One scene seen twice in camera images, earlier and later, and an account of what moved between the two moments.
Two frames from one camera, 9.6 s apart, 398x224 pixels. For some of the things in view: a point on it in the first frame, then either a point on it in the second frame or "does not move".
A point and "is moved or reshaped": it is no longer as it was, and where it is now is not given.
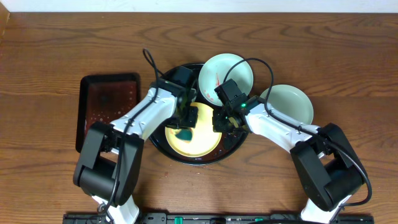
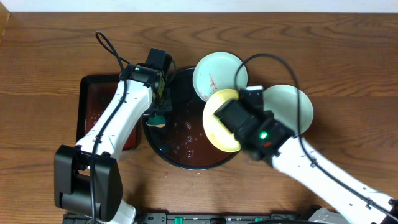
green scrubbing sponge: x=185 y=134 is moved or reshaped
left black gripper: x=171 y=124 → x=168 y=108
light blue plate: x=291 y=101 does not move
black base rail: x=219 y=218 does not move
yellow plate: x=204 y=140 → x=219 y=135
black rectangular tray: x=104 y=97 does not move
